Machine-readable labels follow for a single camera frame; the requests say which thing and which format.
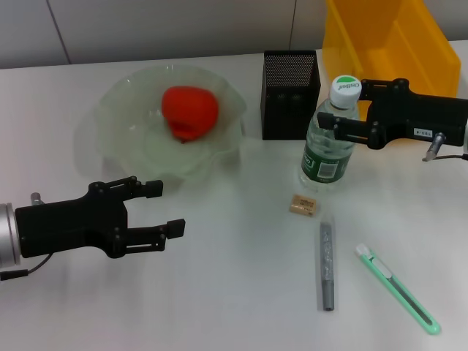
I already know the green utility knife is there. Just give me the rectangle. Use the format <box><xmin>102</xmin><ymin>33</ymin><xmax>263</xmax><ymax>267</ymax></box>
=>
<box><xmin>353</xmin><ymin>244</ymin><xmax>442</xmax><ymax>337</ymax></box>

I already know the grey glitter pen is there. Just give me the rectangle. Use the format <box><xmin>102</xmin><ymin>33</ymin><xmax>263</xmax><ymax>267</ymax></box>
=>
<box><xmin>316</xmin><ymin>215</ymin><xmax>336</xmax><ymax>312</ymax></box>

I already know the black mesh pen holder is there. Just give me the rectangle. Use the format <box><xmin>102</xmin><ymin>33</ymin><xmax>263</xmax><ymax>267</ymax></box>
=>
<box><xmin>260</xmin><ymin>50</ymin><xmax>322</xmax><ymax>141</ymax></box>

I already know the clear water bottle green label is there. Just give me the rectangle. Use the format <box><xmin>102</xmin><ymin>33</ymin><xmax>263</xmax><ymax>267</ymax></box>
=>
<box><xmin>298</xmin><ymin>75</ymin><xmax>363</xmax><ymax>194</ymax></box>

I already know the yellow plastic bin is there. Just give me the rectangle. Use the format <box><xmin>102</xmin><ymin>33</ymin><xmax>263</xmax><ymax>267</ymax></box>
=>
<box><xmin>321</xmin><ymin>0</ymin><xmax>461</xmax><ymax>124</ymax></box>

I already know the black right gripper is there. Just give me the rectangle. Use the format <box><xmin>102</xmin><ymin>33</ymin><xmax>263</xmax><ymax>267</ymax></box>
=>
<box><xmin>317</xmin><ymin>77</ymin><xmax>468</xmax><ymax>151</ymax></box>

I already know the right wrist cable with plug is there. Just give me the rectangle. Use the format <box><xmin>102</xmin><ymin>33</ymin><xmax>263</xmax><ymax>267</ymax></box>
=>
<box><xmin>421</xmin><ymin>132</ymin><xmax>468</xmax><ymax>164</ymax></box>

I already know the orange fruit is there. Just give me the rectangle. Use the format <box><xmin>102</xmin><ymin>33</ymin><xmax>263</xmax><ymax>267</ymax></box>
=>
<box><xmin>162</xmin><ymin>86</ymin><xmax>220</xmax><ymax>144</ymax></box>

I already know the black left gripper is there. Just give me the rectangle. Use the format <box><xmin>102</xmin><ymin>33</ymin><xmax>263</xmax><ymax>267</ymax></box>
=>
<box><xmin>14</xmin><ymin>175</ymin><xmax>186</xmax><ymax>260</ymax></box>

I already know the small beige eraser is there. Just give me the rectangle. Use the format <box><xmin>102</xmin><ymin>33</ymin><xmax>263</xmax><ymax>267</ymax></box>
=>
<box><xmin>287</xmin><ymin>195</ymin><xmax>317</xmax><ymax>217</ymax></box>

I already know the green glass fruit bowl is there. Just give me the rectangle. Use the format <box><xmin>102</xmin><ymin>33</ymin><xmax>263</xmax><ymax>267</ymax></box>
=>
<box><xmin>95</xmin><ymin>64</ymin><xmax>247</xmax><ymax>184</ymax></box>

